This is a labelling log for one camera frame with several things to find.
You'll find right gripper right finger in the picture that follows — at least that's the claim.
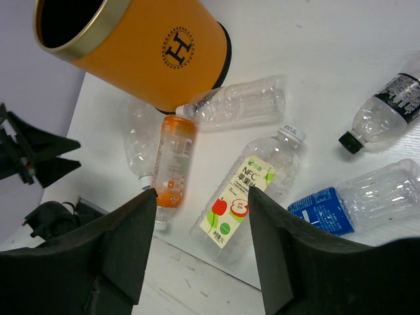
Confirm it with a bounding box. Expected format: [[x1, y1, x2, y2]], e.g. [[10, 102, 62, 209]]
[[248, 188, 419, 314]]

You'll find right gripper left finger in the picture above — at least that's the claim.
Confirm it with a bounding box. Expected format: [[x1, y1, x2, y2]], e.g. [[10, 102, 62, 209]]
[[1, 189, 157, 314]]

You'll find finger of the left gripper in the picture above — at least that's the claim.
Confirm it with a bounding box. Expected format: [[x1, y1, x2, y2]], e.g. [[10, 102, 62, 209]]
[[35, 157, 81, 188], [7, 112, 81, 161]]

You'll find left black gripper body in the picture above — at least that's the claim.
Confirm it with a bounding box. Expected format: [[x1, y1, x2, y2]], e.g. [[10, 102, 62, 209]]
[[1, 103, 33, 184]]

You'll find apple juice label bottle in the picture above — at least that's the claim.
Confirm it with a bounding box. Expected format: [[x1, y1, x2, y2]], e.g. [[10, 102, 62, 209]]
[[189, 124, 307, 264]]

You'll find clear bottle white blue cap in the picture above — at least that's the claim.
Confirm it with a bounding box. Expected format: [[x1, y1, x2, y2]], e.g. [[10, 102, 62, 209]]
[[123, 98, 165, 190]]

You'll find orange label bottle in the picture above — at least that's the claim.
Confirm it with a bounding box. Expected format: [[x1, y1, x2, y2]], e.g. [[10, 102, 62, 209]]
[[152, 115, 196, 232]]

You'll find black cap bottle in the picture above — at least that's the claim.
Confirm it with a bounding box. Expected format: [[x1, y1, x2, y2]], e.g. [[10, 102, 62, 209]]
[[339, 72, 419, 154]]

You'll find orange cylindrical bin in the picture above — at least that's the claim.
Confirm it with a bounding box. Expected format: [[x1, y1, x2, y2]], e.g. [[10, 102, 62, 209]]
[[33, 0, 232, 114]]

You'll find blue label bottle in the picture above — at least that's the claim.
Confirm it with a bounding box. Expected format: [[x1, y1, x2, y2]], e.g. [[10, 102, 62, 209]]
[[287, 159, 419, 236]]

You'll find clear unlabelled bottle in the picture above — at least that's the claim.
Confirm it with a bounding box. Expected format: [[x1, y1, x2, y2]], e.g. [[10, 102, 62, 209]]
[[175, 75, 287, 132]]

